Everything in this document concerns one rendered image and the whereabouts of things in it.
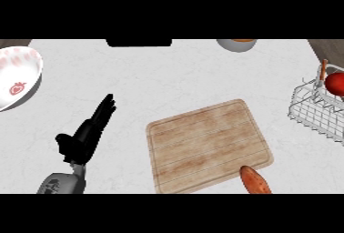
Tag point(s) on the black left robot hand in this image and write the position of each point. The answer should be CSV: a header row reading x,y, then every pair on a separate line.
x,y
87,138

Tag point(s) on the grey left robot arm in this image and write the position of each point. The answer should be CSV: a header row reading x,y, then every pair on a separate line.
x,y
62,182

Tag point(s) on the wooden cutting board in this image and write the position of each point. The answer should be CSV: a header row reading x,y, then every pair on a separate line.
x,y
208,145

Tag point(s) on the red tomato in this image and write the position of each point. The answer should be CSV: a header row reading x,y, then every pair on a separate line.
x,y
335,84

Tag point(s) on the white bowl with strawberry print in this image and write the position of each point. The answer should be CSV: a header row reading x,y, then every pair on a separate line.
x,y
15,77

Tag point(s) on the black appliance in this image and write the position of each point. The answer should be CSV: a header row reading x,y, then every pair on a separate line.
x,y
139,42

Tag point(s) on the orange sweet potato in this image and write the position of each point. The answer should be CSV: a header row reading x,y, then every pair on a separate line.
x,y
255,181

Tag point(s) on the grey bowl with orange content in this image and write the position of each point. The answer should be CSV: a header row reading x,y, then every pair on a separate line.
x,y
236,45

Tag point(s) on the brown wooden cabinet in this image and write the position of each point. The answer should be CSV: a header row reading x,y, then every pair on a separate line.
x,y
329,50

